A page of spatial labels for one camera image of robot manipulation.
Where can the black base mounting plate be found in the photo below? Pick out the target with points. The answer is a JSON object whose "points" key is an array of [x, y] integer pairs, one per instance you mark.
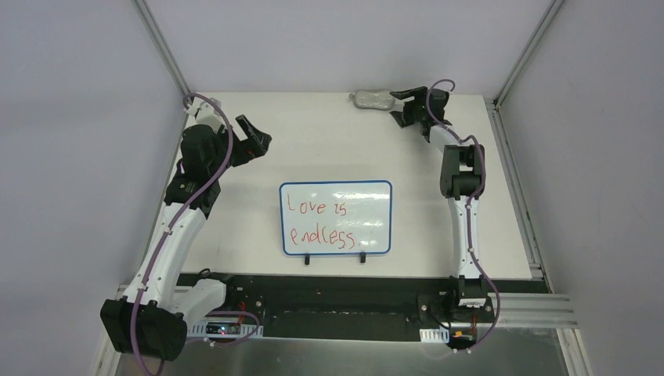
{"points": [[341, 308]]}

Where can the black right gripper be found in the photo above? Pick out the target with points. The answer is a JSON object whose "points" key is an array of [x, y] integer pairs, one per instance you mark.
{"points": [[412, 107]]}

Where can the left white cable duct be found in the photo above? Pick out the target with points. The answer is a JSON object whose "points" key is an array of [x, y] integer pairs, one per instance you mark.
{"points": [[223, 329]]}

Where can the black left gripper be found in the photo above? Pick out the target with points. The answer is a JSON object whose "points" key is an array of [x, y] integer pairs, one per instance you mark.
{"points": [[242, 146]]}

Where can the right white cable duct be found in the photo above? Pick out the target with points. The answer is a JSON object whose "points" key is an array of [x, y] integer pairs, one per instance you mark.
{"points": [[434, 335]]}

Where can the white cable duct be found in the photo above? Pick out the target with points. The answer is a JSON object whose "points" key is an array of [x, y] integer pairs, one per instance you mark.
{"points": [[434, 335], [223, 329]]}

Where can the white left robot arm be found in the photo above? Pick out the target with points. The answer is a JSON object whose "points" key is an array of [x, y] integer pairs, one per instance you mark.
{"points": [[148, 319]]}

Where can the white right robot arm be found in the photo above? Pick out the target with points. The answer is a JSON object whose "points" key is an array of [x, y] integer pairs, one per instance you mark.
{"points": [[461, 183]]}

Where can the blue framed whiteboard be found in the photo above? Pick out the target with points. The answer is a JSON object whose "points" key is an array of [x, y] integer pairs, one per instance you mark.
{"points": [[336, 218]]}

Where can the aluminium frame rail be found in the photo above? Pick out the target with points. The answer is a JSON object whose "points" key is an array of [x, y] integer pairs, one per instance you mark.
{"points": [[536, 311]]}

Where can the grey mesh eraser sponge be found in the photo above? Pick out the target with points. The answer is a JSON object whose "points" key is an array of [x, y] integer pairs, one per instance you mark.
{"points": [[373, 99]]}

